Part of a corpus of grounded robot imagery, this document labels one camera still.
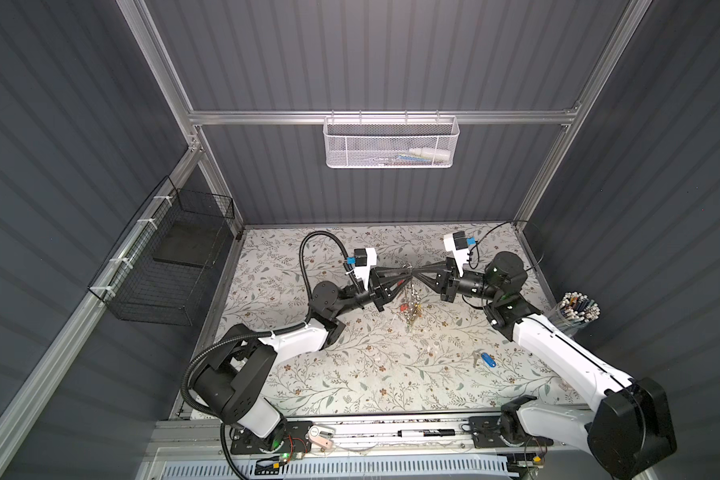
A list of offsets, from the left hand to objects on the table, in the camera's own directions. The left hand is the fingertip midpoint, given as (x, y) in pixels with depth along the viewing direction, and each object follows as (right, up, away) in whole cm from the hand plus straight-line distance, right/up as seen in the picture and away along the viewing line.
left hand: (412, 276), depth 67 cm
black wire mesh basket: (-62, +3, +6) cm, 62 cm away
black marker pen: (+7, -40, +7) cm, 41 cm away
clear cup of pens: (+44, -10, +10) cm, 46 cm away
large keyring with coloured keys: (0, -7, +1) cm, 7 cm away
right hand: (+1, -1, +1) cm, 1 cm away
